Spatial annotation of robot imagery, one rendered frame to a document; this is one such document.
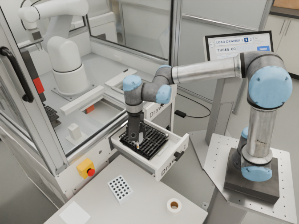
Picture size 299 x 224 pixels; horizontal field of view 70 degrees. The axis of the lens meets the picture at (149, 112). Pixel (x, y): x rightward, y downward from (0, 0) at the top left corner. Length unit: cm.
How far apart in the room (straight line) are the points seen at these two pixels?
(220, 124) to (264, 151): 124
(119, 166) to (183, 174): 101
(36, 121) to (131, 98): 36
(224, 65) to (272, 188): 66
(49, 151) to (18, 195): 142
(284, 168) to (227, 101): 80
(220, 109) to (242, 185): 97
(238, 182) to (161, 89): 64
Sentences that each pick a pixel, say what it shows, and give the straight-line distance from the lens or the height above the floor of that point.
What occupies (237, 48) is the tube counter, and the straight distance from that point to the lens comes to 176.
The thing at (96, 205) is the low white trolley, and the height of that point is 76.
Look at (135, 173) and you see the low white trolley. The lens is 123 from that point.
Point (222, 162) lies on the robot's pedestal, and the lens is 133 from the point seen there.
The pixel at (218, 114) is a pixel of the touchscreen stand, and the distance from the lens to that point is 206.
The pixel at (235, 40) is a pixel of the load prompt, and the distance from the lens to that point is 177.
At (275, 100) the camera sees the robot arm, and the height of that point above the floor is 138.
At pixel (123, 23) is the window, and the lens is 104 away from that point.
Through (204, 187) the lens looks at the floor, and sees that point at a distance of 211.
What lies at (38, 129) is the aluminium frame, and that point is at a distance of 90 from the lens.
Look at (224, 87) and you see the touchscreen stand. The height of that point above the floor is 79.
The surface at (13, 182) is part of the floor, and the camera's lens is 249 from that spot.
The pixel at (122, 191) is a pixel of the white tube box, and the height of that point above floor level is 80.
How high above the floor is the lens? 178
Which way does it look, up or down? 40 degrees down
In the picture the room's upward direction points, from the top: 2 degrees counter-clockwise
